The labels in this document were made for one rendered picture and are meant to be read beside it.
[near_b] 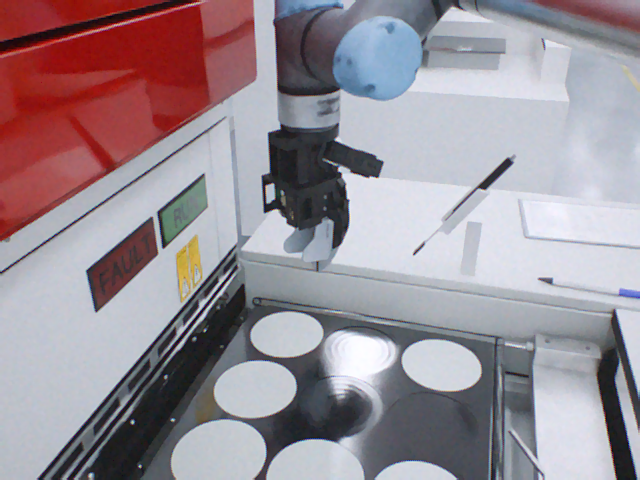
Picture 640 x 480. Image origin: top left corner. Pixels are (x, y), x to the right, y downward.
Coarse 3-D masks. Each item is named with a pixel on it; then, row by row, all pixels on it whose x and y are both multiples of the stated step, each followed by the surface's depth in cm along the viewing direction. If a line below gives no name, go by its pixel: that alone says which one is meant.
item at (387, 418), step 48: (240, 336) 82; (336, 336) 83; (384, 336) 83; (432, 336) 83; (336, 384) 74; (384, 384) 74; (480, 384) 74; (288, 432) 67; (336, 432) 67; (384, 432) 67; (432, 432) 67; (480, 432) 67
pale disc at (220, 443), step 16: (192, 432) 67; (208, 432) 67; (224, 432) 67; (240, 432) 67; (256, 432) 67; (176, 448) 65; (192, 448) 65; (208, 448) 65; (224, 448) 65; (240, 448) 65; (256, 448) 65; (176, 464) 63; (192, 464) 63; (208, 464) 63; (224, 464) 63; (240, 464) 63; (256, 464) 63
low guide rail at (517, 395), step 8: (512, 384) 81; (520, 384) 81; (528, 384) 81; (512, 392) 80; (520, 392) 80; (528, 392) 80; (512, 400) 81; (520, 400) 81; (528, 400) 80; (520, 408) 81; (528, 408) 81
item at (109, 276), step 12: (144, 228) 63; (132, 240) 61; (144, 240) 64; (120, 252) 60; (132, 252) 62; (144, 252) 64; (156, 252) 66; (108, 264) 58; (120, 264) 60; (132, 264) 62; (96, 276) 56; (108, 276) 58; (120, 276) 60; (96, 288) 57; (108, 288) 58
